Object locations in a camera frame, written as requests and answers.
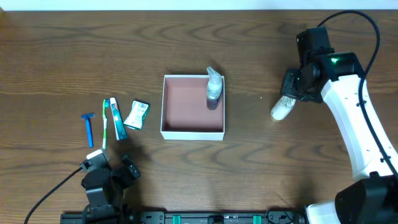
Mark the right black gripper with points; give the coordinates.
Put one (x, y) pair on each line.
(289, 84)

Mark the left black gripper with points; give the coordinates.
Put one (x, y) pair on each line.
(117, 172)

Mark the white lotion tube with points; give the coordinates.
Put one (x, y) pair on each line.
(282, 108)

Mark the blue disposable razor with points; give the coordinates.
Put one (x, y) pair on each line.
(87, 118)

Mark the clear spray bottle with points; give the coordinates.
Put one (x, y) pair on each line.
(214, 88)

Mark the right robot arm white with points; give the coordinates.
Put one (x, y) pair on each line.
(338, 81)

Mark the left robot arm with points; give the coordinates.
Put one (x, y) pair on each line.
(104, 189)

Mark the Colgate toothpaste tube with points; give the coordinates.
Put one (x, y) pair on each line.
(118, 121)

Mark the green white soap packet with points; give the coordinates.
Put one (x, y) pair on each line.
(137, 115)

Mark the green toothbrush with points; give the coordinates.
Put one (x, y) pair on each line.
(106, 103)

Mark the white box with pink interior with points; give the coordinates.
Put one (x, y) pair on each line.
(184, 114)

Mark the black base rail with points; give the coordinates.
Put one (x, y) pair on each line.
(268, 217)

